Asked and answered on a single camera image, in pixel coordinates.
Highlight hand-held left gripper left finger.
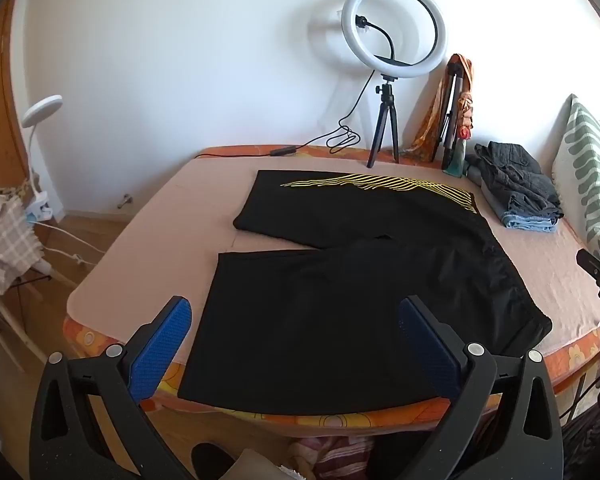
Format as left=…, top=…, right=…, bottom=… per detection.
left=29, top=296, right=193, bottom=480

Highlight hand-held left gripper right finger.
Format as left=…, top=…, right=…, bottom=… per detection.
left=397, top=295, right=565, bottom=480

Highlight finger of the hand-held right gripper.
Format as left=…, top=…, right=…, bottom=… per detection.
left=576, top=245, right=600, bottom=306

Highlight black pants with yellow stripes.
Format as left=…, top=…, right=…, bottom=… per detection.
left=177, top=170, right=553, bottom=417

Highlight dark grey folded pants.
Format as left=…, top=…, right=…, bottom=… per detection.
left=472, top=141, right=565, bottom=221

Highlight light blue folded jeans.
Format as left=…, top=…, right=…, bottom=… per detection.
left=500, top=200, right=561, bottom=234

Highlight green and white patterned pillow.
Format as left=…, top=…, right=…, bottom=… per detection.
left=551, top=94, right=600, bottom=261

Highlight black shoe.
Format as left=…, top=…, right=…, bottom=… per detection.
left=191, top=442, right=238, bottom=480

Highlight bed with pink sheet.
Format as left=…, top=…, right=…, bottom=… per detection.
left=62, top=144, right=600, bottom=438

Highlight pink striped cloth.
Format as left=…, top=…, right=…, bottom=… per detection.
left=290, top=437, right=376, bottom=480

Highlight light wooden chair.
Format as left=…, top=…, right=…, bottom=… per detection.
left=0, top=255, right=78, bottom=373

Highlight pale green bottle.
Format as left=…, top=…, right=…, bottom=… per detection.
left=447, top=137, right=470, bottom=179

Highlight dark patterned cloth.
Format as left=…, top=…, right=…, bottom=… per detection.
left=562, top=400, right=600, bottom=480

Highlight plaid cloth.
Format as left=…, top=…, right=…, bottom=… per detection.
left=0, top=187, right=48, bottom=296

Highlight folded black tripod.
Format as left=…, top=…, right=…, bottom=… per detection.
left=432, top=54, right=468, bottom=171

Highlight orange patterned scarf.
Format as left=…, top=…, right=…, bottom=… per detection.
left=402, top=53, right=477, bottom=161

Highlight small black tripod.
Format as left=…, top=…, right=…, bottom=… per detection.
left=366, top=75, right=401, bottom=169

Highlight white clamp desk lamp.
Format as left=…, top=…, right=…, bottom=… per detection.
left=21, top=95, right=65, bottom=223

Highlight black gooseneck phone holder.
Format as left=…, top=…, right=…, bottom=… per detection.
left=356, top=14, right=415, bottom=68

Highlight white lamp cable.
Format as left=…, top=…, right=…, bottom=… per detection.
left=35, top=217, right=106, bottom=267

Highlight black ring light cable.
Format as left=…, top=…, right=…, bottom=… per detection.
left=195, top=77, right=373, bottom=160

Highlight white ring light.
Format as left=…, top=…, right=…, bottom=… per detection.
left=341, top=0, right=447, bottom=81

